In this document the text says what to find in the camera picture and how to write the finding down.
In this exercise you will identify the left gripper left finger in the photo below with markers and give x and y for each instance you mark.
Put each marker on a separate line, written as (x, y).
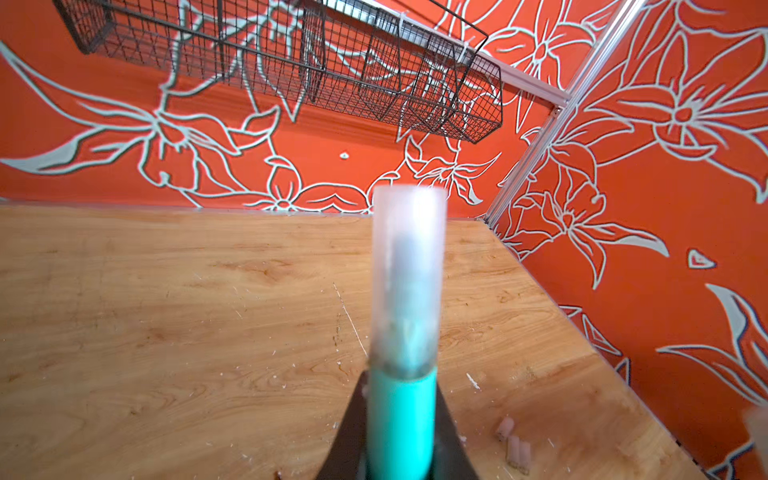
(347, 456)

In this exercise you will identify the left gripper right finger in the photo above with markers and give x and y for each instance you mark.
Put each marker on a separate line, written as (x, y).
(450, 460)

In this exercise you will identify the black wire mesh basket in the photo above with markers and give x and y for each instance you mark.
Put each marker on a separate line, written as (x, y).
(351, 57)

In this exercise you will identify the green marker pen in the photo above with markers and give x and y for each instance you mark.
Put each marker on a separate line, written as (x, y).
(400, 425)

